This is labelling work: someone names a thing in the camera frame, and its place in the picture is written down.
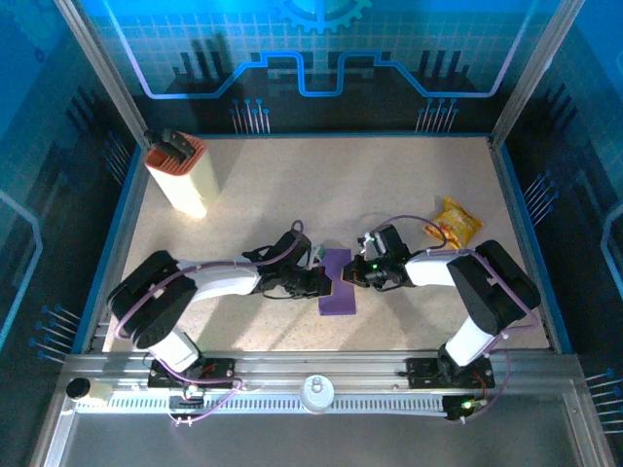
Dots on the purple cloth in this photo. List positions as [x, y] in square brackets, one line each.
[340, 301]

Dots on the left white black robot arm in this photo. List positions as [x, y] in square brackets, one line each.
[219, 284]

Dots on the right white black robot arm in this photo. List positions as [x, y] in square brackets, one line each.
[433, 272]

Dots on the yellow snack bag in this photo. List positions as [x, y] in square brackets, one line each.
[457, 224]

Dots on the white round cap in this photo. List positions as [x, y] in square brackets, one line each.
[316, 396]

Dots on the cream knife block orange top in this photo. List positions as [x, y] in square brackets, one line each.
[194, 185]

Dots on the small circuit board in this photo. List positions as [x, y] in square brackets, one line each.
[187, 395]

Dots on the black controller box green light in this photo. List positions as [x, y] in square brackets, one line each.
[462, 408]

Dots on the small beige box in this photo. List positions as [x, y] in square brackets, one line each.
[99, 391]

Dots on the black round knob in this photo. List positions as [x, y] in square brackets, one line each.
[79, 389]

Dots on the aluminium frame rail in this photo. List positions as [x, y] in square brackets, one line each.
[316, 362]

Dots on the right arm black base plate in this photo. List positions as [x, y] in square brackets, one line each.
[423, 372]

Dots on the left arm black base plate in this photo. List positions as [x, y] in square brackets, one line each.
[219, 370]

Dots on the aluminium frame post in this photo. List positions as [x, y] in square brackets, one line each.
[107, 73]
[534, 73]

